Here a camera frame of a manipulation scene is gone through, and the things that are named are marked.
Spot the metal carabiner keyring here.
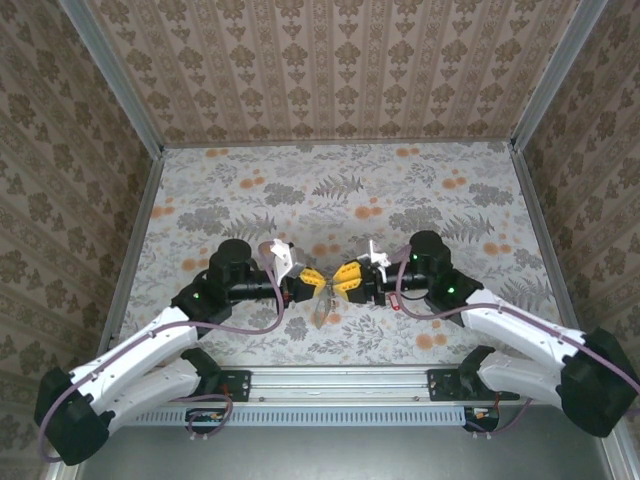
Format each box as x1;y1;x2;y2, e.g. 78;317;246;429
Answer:
312;294;335;331

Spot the black connector box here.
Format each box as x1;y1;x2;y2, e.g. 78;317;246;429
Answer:
463;406;501;432
185;407;227;434

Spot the grey metal front panel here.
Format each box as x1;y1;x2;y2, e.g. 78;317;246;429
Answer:
49;424;626;480

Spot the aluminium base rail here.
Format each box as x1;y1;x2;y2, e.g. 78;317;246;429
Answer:
219;365;521;404

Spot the aluminium table side rail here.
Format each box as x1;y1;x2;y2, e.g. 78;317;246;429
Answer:
97;154;164;351
509;148;591;341

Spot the grey slotted cable duct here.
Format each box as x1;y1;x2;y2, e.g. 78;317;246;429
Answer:
134;407;469;427

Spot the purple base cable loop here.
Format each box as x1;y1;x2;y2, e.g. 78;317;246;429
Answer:
185;394;234;442
467;392;534;437

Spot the aluminium frame post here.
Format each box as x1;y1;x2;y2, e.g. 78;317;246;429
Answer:
509;0;609;151
58;0;166;157

